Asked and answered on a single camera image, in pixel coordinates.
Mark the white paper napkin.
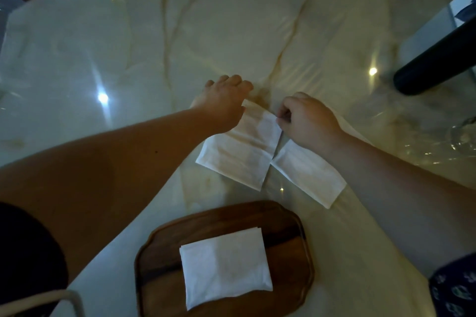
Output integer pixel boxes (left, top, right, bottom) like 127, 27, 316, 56
196, 99, 373, 210

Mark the person's right hand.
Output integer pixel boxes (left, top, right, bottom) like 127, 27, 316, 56
276, 92, 347, 154

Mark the person's left hand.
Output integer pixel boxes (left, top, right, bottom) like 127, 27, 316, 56
191, 75, 254, 135

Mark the clear glass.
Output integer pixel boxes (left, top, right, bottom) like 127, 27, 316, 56
446, 116, 476, 158

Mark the brown wooden tray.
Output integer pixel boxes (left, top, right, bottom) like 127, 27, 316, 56
134, 200, 315, 317

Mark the black cylinder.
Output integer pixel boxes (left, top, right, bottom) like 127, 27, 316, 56
393, 17, 476, 97

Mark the dark patterned sleeve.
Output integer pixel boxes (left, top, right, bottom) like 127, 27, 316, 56
428, 253, 476, 317

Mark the folded white napkin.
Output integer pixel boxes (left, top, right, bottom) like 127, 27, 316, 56
179, 227, 273, 311

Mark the person's left forearm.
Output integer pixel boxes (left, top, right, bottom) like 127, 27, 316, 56
0, 106, 209, 285

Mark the person's right forearm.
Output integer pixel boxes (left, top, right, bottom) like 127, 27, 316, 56
323, 130, 476, 280

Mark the metal chair back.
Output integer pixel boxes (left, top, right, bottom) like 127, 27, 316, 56
0, 289, 86, 317

